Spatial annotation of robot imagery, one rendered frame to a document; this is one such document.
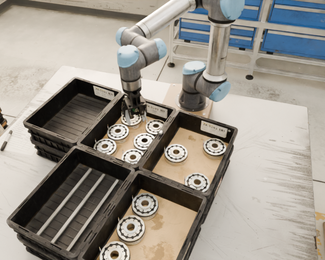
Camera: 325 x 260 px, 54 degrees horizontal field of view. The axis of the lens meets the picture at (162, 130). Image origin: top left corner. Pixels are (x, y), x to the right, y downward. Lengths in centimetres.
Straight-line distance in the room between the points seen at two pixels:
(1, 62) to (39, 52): 41
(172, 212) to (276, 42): 227
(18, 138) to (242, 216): 119
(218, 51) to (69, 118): 80
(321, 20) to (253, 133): 160
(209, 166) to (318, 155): 153
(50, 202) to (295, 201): 105
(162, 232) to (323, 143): 197
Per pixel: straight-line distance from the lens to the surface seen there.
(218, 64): 148
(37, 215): 135
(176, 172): 138
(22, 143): 181
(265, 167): 164
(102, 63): 356
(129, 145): 148
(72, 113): 170
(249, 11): 308
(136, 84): 116
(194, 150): 146
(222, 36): 141
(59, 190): 139
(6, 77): 364
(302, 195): 160
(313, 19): 313
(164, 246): 120
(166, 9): 134
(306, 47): 324
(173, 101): 175
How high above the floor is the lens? 193
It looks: 45 degrees down
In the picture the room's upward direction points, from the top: straight up
